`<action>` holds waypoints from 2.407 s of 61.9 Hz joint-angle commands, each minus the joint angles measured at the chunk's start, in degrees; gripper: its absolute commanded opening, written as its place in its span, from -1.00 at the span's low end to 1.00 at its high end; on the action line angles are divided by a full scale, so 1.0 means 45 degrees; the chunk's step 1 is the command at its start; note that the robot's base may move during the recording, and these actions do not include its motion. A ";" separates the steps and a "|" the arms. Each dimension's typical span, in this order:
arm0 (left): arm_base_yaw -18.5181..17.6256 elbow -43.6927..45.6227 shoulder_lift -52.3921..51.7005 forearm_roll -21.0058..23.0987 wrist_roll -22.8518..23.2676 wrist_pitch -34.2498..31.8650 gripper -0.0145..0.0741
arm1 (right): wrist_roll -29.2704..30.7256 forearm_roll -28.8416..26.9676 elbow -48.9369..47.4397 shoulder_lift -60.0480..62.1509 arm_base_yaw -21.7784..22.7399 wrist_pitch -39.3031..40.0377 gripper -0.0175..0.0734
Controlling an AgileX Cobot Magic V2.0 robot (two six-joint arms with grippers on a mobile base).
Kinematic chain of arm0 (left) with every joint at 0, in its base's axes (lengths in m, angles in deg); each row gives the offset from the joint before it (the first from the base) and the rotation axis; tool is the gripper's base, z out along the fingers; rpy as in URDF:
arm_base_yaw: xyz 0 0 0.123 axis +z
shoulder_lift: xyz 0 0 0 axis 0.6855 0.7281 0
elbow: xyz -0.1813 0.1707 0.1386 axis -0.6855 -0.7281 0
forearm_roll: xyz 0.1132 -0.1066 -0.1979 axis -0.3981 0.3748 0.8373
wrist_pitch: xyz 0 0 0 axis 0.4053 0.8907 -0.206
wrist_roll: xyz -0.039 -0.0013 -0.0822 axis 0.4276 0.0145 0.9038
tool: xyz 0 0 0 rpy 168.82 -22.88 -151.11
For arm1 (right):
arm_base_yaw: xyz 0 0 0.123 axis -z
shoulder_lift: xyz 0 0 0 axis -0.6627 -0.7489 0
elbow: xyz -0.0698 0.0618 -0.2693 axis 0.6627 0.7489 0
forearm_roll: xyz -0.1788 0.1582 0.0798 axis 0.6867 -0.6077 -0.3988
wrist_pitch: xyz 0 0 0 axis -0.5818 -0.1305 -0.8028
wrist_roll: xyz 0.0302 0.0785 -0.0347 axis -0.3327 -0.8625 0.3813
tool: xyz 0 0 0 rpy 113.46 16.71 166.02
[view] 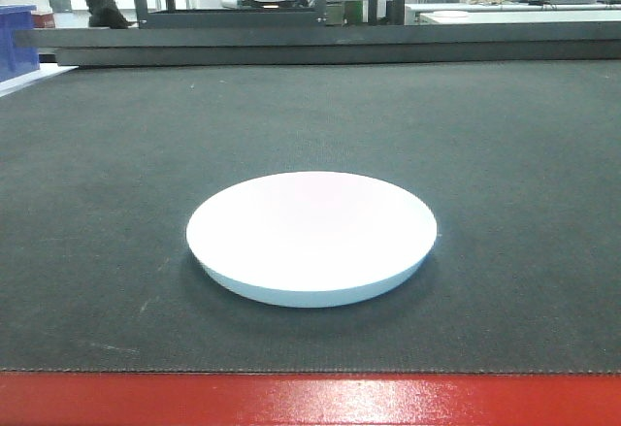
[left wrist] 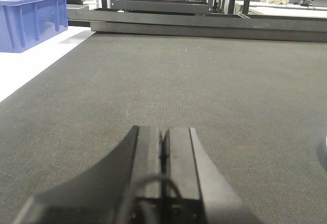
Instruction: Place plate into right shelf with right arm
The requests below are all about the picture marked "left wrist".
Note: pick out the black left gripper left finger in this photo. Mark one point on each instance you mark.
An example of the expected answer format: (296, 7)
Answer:
(95, 195)

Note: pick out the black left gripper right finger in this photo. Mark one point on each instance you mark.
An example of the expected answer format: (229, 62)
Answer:
(207, 196)

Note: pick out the dark grey table mat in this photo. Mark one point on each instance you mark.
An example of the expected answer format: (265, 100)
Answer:
(259, 109)

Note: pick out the blue plastic crate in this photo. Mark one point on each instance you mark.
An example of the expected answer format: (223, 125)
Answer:
(27, 23)

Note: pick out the black metal shelf frame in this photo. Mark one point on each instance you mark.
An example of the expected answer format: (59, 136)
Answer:
(182, 18)

